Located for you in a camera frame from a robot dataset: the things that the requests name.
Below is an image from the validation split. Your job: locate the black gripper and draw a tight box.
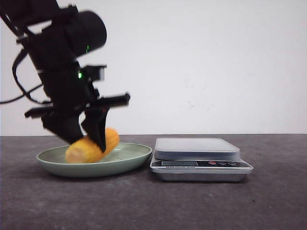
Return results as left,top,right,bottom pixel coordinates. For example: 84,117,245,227
25,63,130,152

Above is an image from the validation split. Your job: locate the yellow corn cob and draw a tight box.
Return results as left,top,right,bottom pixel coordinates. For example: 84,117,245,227
65,128,119,163

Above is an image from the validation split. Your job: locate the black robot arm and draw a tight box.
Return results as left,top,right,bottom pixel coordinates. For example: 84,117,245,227
0,0,130,150

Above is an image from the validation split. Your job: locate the pale green plate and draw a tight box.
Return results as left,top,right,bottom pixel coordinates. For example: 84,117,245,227
36,142,152,178

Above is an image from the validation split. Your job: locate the silver digital kitchen scale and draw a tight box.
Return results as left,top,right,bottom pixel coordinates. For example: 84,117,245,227
150,138,253,182

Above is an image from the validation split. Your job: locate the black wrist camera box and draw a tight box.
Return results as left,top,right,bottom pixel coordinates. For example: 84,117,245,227
82,65,107,81

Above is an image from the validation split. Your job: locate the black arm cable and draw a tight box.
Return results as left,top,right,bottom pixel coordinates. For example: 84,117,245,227
0,49,52,104

